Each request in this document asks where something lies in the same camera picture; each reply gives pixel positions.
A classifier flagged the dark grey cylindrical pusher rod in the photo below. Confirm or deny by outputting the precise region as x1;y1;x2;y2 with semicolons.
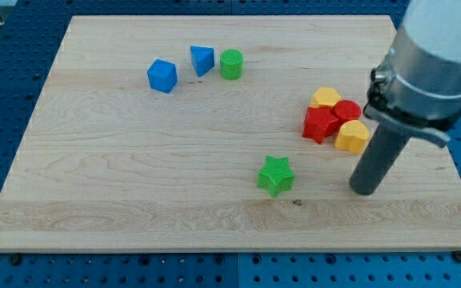
349;126;410;196

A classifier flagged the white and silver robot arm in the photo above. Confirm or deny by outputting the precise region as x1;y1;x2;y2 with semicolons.
349;0;461;195

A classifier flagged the red star block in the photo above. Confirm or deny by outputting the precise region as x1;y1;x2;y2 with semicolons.
302;107;340;144

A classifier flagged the green star block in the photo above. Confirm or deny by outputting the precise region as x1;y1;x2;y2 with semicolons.
257;155;295;198

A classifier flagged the yellow heart block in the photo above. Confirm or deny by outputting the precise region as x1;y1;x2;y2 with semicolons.
334;120;371;154

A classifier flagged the red cylinder block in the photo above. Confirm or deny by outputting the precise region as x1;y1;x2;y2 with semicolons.
331;100;362;124

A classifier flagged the yellow hexagon block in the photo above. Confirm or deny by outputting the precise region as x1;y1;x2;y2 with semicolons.
310;87;341;108

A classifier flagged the light wooden board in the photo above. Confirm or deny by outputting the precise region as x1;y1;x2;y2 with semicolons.
0;15;461;254

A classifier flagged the green cylinder block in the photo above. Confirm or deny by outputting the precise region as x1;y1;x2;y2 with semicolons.
220;49;243;80

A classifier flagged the blue triangle block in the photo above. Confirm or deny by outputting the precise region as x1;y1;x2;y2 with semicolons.
190;46;214;77

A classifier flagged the blue cube block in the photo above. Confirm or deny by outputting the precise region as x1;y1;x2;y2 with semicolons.
146;59;178;94

